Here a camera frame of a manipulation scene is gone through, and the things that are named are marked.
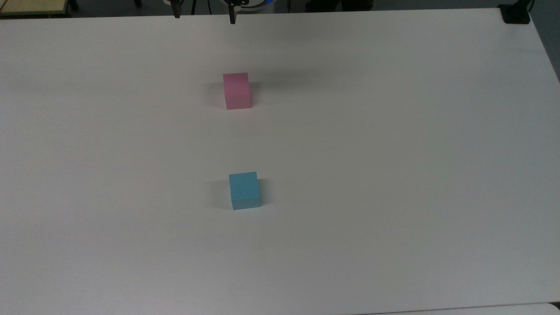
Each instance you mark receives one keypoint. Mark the white and dark gripper body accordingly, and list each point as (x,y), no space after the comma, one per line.
(254,2)

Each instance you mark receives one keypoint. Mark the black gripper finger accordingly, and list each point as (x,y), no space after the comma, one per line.
(176,9)
(232,15)

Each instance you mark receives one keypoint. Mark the blue cube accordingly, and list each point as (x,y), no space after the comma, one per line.
(244,189)

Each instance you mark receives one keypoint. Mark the pink cube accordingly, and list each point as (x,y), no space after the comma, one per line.
(236,89)

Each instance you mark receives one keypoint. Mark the wooden side table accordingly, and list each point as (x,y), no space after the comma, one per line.
(33,6)

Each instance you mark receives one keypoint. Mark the black clamp mount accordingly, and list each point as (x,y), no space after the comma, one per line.
(515,13)

